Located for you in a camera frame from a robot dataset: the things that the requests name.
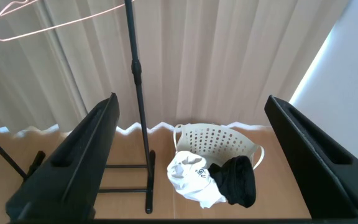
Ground beige curtain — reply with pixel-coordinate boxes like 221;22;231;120
0;0;351;135

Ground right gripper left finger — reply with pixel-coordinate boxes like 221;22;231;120
6;92;120;221

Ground white laundry basket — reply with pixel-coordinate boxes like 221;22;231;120
172;123;265;170

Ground black shorts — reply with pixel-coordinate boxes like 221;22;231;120
208;155;257;208

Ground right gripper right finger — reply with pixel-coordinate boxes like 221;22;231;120
264;95;358;219

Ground white printed garment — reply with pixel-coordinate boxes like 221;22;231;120
166;151;228;209

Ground black clothes rack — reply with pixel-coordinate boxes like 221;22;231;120
0;0;157;215

